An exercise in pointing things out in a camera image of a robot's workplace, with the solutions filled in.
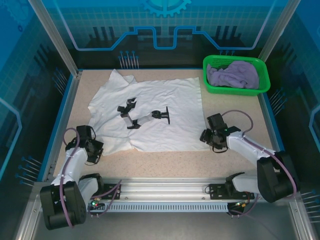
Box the white t-shirt with robot print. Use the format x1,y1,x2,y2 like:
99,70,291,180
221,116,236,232
87,68,212,156

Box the green plastic basket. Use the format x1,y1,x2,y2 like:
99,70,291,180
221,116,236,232
202,54,272,97

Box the small connector board with LED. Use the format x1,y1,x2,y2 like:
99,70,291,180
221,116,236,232
228,199,251,210
87,197,105,211

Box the purple t-shirt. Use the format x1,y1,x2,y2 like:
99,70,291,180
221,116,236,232
206,60,260,90

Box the grey metal tray panel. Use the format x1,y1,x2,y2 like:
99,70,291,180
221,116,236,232
14,194,313,240

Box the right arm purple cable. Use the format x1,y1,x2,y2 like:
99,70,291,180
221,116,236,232
220,109,300,218

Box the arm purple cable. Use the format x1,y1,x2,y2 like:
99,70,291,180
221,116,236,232
220,109,300,218
59,127,123,229

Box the aluminium side rail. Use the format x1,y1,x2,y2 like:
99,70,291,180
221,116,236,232
259,93,296,183
41,71,84,183

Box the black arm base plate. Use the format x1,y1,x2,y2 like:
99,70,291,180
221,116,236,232
208,183,255,201
76,182,123,201

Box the aluminium front frame rail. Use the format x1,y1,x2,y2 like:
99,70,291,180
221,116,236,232
32,177,300,204

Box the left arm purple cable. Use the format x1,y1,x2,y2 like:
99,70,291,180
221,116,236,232
59,127,123,229

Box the grey slotted cable duct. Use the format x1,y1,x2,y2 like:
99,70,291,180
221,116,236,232
39,202,230,213

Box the aluminium frame post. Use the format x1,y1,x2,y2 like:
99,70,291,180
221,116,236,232
26,0,84,78
258,0,303,64

